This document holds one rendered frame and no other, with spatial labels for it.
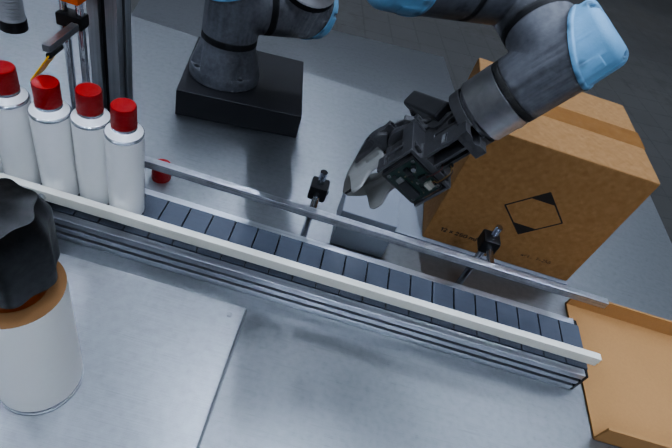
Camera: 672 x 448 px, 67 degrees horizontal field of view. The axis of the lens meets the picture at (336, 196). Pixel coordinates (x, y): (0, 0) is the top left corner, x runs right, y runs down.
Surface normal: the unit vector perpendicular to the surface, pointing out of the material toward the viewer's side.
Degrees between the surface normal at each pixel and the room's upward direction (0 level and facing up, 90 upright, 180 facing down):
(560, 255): 90
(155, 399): 0
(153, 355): 0
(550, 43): 63
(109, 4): 90
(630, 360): 0
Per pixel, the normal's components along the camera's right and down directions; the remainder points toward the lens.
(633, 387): 0.25, -0.69
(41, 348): 0.70, 0.61
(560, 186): -0.16, 0.66
